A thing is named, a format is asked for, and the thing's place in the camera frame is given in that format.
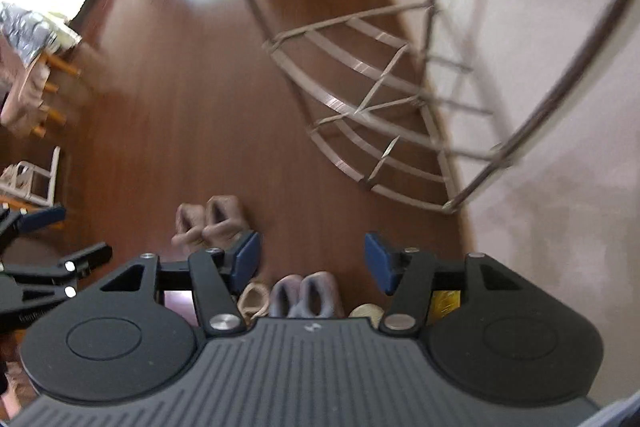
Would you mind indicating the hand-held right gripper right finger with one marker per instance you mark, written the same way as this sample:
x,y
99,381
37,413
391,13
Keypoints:
x,y
379,262

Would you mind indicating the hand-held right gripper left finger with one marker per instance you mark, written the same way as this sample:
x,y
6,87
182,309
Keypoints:
x,y
247,259

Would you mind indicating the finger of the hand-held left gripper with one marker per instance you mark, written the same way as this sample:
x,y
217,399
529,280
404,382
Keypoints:
x,y
45,218
75,264

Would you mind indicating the brown fleece-lined buckle shoe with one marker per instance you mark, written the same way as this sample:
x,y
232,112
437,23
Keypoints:
x,y
254,302

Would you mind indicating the taupe fluffy slipper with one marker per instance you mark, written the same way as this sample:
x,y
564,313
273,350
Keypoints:
x,y
224,222
190,227

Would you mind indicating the grey fluffy slipper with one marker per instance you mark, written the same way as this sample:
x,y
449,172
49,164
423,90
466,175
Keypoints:
x,y
286,302
322,299

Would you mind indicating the white stool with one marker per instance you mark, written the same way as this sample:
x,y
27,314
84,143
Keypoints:
x,y
37,177

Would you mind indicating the cream white shoe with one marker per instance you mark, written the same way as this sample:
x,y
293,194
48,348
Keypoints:
x,y
367,314

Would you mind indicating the yellow object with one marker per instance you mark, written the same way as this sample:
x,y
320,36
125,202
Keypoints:
x,y
446,306

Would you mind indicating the taupe draped cloth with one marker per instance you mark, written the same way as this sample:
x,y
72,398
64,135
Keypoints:
x,y
22,92

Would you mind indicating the chair with wooden legs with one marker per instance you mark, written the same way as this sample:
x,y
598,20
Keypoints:
x,y
57,64

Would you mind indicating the chrome metal shoe rack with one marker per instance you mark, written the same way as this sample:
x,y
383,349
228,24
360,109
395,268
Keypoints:
x,y
334,102

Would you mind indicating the blue white patterned cloth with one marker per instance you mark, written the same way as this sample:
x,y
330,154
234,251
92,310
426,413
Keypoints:
x,y
25,29

